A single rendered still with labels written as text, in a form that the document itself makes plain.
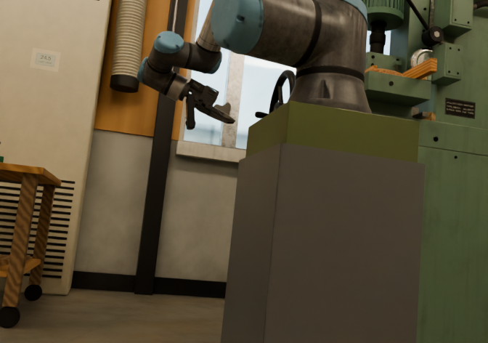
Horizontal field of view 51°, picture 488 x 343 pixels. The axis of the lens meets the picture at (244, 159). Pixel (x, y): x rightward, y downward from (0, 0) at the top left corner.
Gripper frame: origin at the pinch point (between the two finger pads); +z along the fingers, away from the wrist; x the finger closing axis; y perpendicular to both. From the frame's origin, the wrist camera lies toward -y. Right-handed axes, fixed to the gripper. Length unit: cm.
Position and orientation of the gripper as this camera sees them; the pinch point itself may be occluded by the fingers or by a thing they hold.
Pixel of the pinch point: (230, 122)
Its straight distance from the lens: 186.7
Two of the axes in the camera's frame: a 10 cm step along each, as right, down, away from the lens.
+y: 4.3, -8.8, 2.0
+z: 8.8, 4.6, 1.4
